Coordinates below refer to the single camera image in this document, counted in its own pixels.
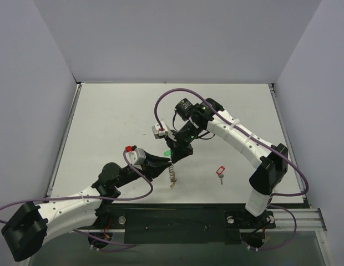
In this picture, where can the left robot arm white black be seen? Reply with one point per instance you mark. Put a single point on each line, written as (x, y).
(39, 221)

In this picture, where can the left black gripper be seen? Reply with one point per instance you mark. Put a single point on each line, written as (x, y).
(149, 164)

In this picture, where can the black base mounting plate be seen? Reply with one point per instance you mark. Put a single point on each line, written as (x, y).
(182, 223)

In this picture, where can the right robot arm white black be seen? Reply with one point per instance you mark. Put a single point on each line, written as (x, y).
(269, 161)

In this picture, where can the aluminium rail frame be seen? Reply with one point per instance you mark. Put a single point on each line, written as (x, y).
(105, 118)

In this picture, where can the red tag key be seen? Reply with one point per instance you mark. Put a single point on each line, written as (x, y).
(220, 173)

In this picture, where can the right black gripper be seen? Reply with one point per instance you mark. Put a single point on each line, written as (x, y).
(180, 144)

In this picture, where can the large keyring blue handle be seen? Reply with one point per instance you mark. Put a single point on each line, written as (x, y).
(172, 176)

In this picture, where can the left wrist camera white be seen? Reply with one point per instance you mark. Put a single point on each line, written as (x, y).
(136, 155)

